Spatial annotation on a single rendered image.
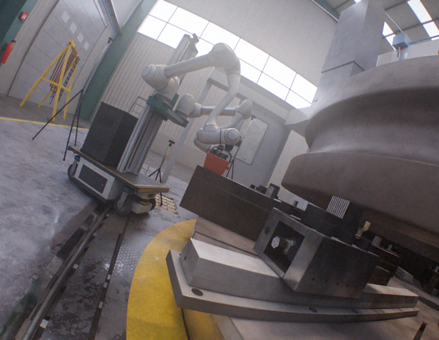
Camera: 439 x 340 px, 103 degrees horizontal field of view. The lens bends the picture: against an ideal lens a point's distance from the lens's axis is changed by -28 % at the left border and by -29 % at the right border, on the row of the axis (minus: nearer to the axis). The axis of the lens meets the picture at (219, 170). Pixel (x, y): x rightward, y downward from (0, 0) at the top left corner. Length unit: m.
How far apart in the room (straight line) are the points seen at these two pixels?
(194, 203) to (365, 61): 4.82
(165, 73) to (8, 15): 5.75
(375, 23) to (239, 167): 4.87
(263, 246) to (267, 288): 0.22
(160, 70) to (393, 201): 1.73
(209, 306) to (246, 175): 4.65
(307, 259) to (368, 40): 5.63
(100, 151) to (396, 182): 2.22
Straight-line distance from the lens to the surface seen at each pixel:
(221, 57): 1.69
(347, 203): 1.07
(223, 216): 2.00
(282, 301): 1.00
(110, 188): 2.14
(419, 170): 1.15
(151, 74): 1.94
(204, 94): 5.15
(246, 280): 0.86
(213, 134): 1.60
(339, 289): 1.06
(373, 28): 6.46
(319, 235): 0.85
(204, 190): 1.98
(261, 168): 5.40
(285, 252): 1.05
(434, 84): 1.37
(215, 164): 1.98
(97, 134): 2.39
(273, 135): 5.50
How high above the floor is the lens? 0.73
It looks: level
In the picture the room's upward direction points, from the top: 25 degrees clockwise
